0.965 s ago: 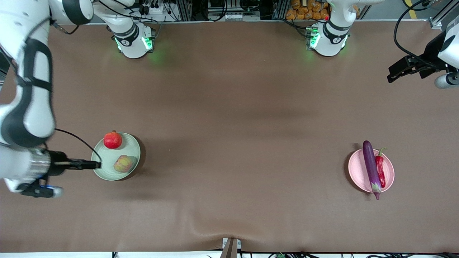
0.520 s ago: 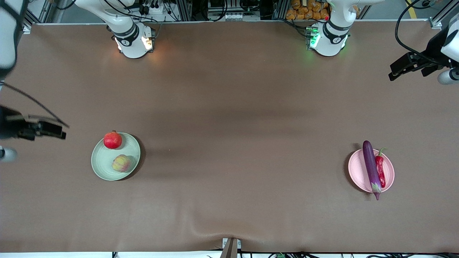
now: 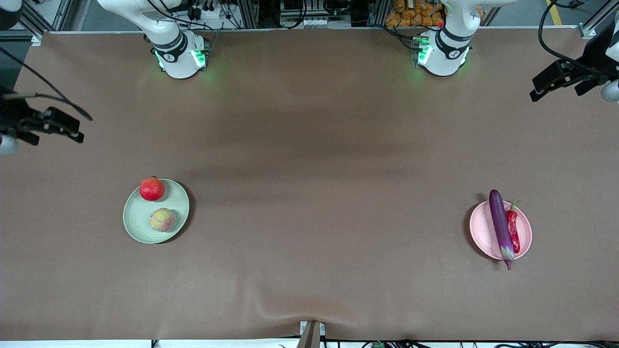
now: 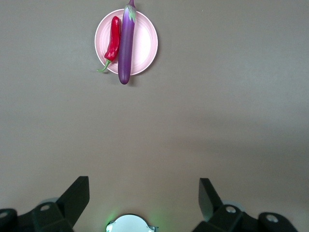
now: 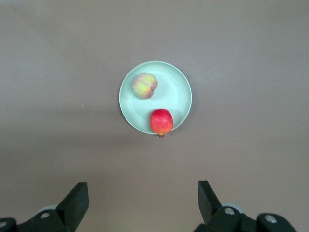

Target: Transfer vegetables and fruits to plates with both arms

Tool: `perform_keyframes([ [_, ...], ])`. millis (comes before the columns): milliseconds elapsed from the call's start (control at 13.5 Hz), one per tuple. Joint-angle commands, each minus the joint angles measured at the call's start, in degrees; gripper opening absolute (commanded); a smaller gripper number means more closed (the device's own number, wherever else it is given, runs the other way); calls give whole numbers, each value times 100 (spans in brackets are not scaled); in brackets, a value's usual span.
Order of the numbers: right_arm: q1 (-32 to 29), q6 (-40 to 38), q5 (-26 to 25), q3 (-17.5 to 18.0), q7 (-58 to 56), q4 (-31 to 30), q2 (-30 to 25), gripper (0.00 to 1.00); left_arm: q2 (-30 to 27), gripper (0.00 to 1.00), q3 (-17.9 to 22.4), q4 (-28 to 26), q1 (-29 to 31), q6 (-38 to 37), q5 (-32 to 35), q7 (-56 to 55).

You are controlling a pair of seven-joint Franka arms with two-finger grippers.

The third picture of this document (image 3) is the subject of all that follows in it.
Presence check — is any pink round plate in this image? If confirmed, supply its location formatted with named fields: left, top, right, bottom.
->
left=470, top=200, right=532, bottom=261

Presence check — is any aluminium corner frame profile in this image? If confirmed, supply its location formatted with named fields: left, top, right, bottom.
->
left=19, top=0, right=74, bottom=40
left=578, top=0, right=619, bottom=40

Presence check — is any metal table edge bracket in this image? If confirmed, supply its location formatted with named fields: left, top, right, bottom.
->
left=299, top=320, right=326, bottom=348

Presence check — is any long purple eggplant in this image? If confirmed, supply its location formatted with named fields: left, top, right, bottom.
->
left=489, top=189, right=515, bottom=270

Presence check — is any bag of orange snacks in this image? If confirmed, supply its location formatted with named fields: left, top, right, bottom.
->
left=385, top=0, right=445, bottom=28

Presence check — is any red pomegranate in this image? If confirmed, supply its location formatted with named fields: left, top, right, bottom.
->
left=139, top=175, right=165, bottom=202

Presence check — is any yellow pink peach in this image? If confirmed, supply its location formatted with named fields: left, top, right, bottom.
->
left=149, top=208, right=177, bottom=233

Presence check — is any pale green round plate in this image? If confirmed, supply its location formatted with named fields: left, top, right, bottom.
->
left=123, top=179, right=190, bottom=244

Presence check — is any large table cloth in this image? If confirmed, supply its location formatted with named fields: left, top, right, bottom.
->
left=0, top=28, right=619, bottom=341

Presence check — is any white terminal strip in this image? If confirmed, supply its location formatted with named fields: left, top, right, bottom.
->
left=302, top=17, right=342, bottom=29

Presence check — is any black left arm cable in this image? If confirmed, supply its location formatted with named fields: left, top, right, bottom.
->
left=538, top=0, right=600, bottom=74

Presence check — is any red chili pepper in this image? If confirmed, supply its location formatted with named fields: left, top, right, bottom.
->
left=506, top=199, right=523, bottom=254

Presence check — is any aluminium frame post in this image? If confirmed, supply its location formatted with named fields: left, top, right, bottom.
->
left=239, top=0, right=262, bottom=29
left=368, top=0, right=391, bottom=27

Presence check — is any white power strip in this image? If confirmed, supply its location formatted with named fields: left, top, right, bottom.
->
left=189, top=5, right=242, bottom=29

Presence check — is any black electronics box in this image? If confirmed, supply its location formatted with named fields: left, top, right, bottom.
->
left=280, top=0, right=329, bottom=16

